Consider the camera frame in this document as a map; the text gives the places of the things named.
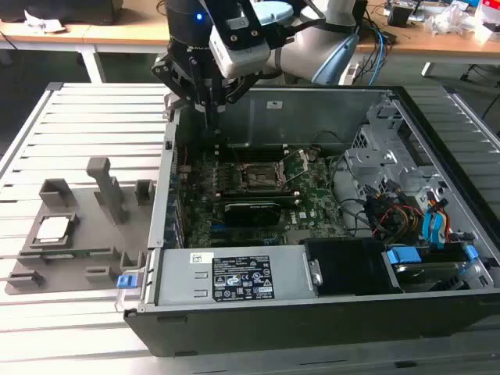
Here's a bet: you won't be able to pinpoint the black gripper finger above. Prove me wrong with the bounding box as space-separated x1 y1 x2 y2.
151 54 216 138
215 73 261 138

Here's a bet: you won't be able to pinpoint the silver CPU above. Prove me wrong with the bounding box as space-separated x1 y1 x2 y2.
34 216 73 245

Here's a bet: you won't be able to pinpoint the CPU socket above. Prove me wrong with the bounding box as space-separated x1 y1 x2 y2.
237 159 286 192

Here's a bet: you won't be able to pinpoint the wooden desk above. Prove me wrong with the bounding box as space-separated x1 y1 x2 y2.
76 0 500 85
0 19 95 52

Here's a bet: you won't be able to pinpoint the black RAM slot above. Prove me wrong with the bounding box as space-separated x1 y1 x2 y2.
218 194 301 205
225 142 291 152
218 187 294 197

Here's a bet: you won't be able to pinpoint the white power strip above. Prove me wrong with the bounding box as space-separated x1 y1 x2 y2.
337 62 361 85

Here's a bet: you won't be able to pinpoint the black graphics card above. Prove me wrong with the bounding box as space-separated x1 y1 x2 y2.
222 199 282 228

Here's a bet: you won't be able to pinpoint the green motherboard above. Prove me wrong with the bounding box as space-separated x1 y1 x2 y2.
173 145 352 249

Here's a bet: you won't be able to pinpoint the large black box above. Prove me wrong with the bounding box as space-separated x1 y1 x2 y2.
0 0 118 25

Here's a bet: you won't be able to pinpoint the crumpled white paper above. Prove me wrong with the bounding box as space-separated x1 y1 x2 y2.
23 9 66 35

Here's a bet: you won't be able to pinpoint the silver metal drive cage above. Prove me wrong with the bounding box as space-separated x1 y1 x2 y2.
343 93 450 204

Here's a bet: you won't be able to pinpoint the small black container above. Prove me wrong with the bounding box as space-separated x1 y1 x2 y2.
388 5 412 28

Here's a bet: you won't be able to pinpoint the grey parts rack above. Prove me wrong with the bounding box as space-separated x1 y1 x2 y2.
4 156 157 297

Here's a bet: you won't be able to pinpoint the green RAM stick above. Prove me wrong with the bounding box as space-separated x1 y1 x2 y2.
19 248 114 261

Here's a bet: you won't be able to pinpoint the silver power supply with label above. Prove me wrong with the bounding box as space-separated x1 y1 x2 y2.
142 248 320 308

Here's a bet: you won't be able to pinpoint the clear plastic bags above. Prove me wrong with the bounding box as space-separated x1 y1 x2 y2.
424 4 480 37

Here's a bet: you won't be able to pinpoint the black chair base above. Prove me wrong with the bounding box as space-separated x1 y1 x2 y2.
459 63 500 85

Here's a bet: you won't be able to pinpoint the black PC case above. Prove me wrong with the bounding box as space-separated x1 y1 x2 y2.
123 84 500 359

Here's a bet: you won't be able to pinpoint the white and red box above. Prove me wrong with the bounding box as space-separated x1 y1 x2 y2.
473 0 500 45

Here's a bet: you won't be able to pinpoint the hard disk in blue carrier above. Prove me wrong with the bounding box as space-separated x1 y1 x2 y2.
382 244 481 294

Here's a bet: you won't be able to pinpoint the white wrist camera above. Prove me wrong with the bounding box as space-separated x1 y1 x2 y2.
209 17 273 79

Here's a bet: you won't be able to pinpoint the blue cable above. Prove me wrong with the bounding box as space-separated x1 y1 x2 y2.
365 21 394 85

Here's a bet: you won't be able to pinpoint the red yellow black wire bundle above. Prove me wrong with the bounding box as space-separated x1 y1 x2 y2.
366 202 427 240

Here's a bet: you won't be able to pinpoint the blue flat wire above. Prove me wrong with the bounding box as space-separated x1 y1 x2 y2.
421 202 450 251

